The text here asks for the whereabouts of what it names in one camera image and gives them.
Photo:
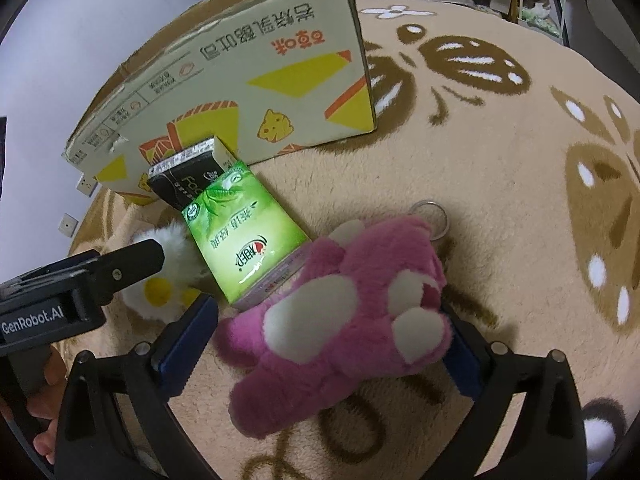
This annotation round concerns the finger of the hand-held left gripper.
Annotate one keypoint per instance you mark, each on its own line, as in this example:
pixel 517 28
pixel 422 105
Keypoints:
pixel 130 265

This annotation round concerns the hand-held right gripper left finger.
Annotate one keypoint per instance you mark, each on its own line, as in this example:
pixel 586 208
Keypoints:
pixel 187 347

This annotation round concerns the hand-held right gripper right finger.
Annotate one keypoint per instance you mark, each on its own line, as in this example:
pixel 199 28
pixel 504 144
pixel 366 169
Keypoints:
pixel 462 372

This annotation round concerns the pink plush bear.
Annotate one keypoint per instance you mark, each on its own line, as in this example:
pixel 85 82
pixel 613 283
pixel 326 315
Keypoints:
pixel 325 360

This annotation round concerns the printed cardboard box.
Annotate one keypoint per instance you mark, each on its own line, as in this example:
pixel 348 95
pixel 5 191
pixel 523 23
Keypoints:
pixel 250 60

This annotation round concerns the person's left hand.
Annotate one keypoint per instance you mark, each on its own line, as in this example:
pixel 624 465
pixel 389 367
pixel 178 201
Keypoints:
pixel 42 420

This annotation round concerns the white flower plush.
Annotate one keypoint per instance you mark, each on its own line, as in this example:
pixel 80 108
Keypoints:
pixel 170 247

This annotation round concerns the black foil packet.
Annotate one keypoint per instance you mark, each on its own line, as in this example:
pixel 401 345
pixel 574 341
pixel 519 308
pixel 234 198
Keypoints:
pixel 185 180

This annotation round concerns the green tissue pack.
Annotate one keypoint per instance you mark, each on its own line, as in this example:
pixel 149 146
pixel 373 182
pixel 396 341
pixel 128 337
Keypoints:
pixel 240 240

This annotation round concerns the beige patterned blanket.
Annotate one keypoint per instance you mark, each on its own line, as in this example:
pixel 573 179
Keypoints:
pixel 500 185

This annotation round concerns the pale green bundle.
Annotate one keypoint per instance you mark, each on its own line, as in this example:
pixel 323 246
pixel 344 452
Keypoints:
pixel 540 17

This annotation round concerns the messy pile of magazines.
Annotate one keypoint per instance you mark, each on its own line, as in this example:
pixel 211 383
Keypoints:
pixel 450 0

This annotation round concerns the white metal cart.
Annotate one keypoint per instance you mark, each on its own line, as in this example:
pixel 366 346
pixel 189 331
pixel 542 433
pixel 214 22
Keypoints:
pixel 562 5

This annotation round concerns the white wall socket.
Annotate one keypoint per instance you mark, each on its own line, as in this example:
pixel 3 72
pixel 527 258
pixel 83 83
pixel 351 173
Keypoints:
pixel 86 186
pixel 68 225

